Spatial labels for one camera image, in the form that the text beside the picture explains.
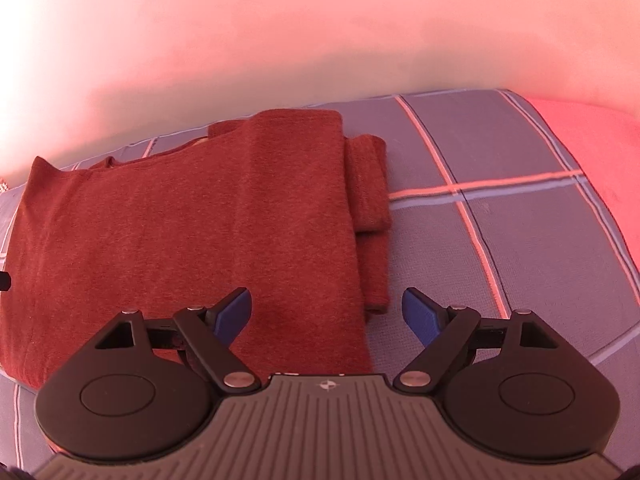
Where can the rust red sweater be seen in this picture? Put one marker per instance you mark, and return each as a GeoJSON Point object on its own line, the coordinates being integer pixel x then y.
{"type": "Point", "coordinates": [200, 220]}

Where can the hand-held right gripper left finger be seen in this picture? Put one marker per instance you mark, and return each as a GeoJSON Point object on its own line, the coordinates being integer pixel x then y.
{"type": "Point", "coordinates": [234, 310]}

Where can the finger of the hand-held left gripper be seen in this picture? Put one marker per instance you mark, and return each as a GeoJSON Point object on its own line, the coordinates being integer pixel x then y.
{"type": "Point", "coordinates": [3, 281]}

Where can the blue plaid bedsheet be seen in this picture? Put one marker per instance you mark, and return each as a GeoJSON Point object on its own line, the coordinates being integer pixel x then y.
{"type": "Point", "coordinates": [525, 245]}

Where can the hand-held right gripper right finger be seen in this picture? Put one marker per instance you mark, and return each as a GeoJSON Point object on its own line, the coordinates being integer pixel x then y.
{"type": "Point", "coordinates": [419, 312]}

